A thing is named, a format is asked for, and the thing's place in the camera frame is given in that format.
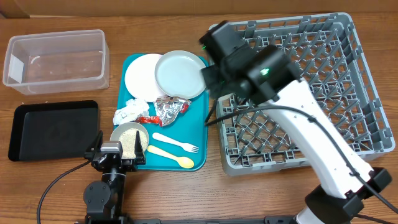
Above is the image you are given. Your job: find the black plastic tray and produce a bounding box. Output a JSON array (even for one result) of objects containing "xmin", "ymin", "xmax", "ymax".
[{"xmin": 8, "ymin": 100, "xmax": 100, "ymax": 161}]

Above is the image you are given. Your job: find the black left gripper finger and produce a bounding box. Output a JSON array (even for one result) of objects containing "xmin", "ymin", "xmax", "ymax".
[
  {"xmin": 85, "ymin": 130, "xmax": 103, "ymax": 156},
  {"xmin": 134, "ymin": 131, "xmax": 146, "ymax": 164}
]

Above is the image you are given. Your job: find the grey bowl of rice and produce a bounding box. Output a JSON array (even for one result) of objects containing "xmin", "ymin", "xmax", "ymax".
[{"xmin": 110, "ymin": 122, "xmax": 149, "ymax": 159}]

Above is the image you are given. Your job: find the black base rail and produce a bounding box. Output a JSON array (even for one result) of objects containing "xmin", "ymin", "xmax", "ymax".
[{"xmin": 74, "ymin": 215, "xmax": 299, "ymax": 224}]

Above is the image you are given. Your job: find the pink round plate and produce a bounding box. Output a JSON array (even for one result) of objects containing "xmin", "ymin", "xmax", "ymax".
[{"xmin": 124, "ymin": 54, "xmax": 166, "ymax": 102}]

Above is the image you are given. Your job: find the white plastic fork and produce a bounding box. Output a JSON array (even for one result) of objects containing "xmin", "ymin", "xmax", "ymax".
[{"xmin": 152, "ymin": 133, "xmax": 199, "ymax": 153}]

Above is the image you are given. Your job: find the yellow plastic spoon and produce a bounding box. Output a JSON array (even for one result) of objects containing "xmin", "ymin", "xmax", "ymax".
[{"xmin": 147, "ymin": 145, "xmax": 195, "ymax": 169}]

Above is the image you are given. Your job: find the silver foil wrapper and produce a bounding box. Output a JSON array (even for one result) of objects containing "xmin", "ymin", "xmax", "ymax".
[{"xmin": 154, "ymin": 96, "xmax": 192, "ymax": 126}]

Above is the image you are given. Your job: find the crumpled white napkin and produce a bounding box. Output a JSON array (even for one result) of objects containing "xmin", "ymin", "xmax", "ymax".
[{"xmin": 113, "ymin": 99, "xmax": 150, "ymax": 125}]

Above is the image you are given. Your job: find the grey dishwasher rack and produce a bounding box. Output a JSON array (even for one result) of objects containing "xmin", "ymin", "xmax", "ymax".
[{"xmin": 216, "ymin": 12, "xmax": 396, "ymax": 176}]

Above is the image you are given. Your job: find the teal serving tray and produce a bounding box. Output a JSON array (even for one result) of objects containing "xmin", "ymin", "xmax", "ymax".
[{"xmin": 117, "ymin": 54, "xmax": 209, "ymax": 171}]

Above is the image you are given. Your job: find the red ketchup packet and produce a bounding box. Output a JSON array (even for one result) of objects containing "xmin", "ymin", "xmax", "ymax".
[{"xmin": 136, "ymin": 116, "xmax": 162, "ymax": 126}]

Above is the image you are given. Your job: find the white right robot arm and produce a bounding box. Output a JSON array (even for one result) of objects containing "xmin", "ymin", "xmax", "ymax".
[{"xmin": 200, "ymin": 21, "xmax": 392, "ymax": 223}]

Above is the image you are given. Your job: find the grey round plate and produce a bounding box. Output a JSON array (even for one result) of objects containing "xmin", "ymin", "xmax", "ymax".
[{"xmin": 155, "ymin": 50, "xmax": 206, "ymax": 99}]

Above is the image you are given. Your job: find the clear plastic bin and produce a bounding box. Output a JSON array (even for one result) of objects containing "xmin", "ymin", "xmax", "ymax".
[{"xmin": 2, "ymin": 29, "xmax": 110, "ymax": 95}]

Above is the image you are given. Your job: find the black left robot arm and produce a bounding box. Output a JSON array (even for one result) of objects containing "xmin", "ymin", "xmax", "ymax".
[{"xmin": 83, "ymin": 131, "xmax": 146, "ymax": 223}]

